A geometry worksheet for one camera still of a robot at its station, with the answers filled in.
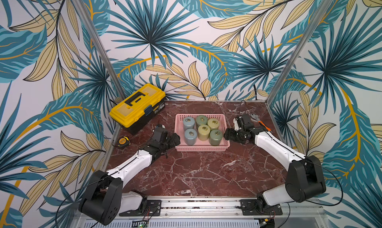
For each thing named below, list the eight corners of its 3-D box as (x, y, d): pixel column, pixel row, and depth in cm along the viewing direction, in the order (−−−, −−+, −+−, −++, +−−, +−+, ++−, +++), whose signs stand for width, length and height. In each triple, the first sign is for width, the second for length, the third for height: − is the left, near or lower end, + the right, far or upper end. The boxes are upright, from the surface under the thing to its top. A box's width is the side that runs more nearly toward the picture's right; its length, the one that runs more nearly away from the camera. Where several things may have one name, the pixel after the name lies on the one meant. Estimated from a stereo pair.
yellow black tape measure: (119, 148, 96) (117, 145, 93) (122, 139, 100) (120, 136, 97) (129, 148, 96) (127, 145, 93) (131, 139, 100) (130, 136, 97)
